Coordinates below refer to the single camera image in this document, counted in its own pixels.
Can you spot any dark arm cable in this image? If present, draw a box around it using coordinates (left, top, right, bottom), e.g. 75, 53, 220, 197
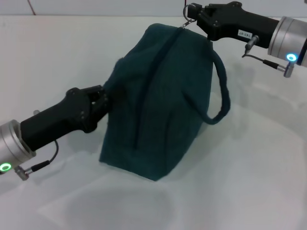
31, 139, 59, 172
241, 52, 286, 70

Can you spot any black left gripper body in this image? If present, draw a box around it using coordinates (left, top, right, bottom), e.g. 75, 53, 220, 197
20, 87, 98, 152

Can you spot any dark teal lunch bag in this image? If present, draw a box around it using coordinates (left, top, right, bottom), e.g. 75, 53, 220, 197
98, 4, 231, 182

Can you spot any dark left arm cable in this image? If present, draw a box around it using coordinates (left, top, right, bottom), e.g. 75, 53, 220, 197
31, 139, 59, 172

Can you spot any dark right arm cable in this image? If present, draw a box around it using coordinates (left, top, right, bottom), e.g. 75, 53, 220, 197
241, 52, 286, 70

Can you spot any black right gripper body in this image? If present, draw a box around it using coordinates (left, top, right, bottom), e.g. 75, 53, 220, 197
196, 1, 280, 48

